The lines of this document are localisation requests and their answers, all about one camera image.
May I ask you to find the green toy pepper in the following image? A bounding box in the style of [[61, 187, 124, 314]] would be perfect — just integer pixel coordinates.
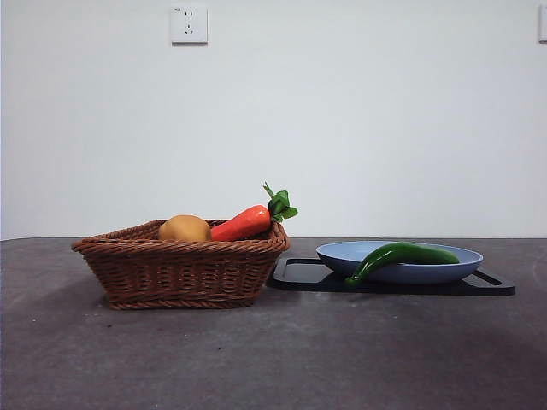
[[344, 241, 462, 289]]

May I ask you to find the blue round plate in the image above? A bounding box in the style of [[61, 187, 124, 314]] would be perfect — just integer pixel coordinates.
[[315, 240, 485, 286]]

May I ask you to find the orange toy carrot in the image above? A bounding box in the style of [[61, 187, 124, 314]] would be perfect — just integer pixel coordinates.
[[209, 180, 299, 243]]

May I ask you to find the dark rectangular tray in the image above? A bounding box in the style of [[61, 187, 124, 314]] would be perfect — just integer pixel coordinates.
[[265, 256, 516, 297]]

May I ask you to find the brown toy potato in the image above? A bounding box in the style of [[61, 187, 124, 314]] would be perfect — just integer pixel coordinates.
[[157, 214, 213, 242]]

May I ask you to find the brown wicker basket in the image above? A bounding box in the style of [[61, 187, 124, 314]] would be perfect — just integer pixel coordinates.
[[70, 218, 292, 311]]

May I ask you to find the white wall socket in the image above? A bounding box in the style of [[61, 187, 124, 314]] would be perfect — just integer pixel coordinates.
[[170, 4, 209, 45]]

